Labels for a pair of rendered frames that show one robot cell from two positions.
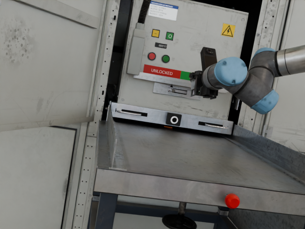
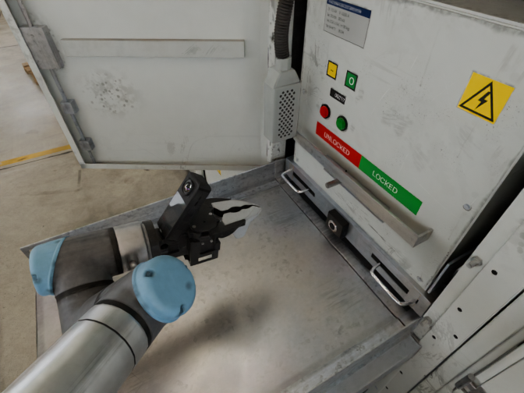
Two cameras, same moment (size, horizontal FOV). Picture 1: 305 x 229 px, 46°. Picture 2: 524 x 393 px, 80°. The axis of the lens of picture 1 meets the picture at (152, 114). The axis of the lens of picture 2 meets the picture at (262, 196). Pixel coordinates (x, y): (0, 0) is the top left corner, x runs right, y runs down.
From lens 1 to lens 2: 1.33 m
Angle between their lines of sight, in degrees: 72
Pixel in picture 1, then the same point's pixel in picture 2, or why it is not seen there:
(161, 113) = (327, 204)
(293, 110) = not seen: outside the picture
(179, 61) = (361, 136)
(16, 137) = not seen: hidden behind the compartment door
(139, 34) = (270, 79)
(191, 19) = (393, 48)
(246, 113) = (445, 315)
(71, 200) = not seen: hidden behind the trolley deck
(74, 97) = (230, 143)
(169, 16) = (353, 34)
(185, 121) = (355, 238)
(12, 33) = (100, 87)
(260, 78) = (75, 316)
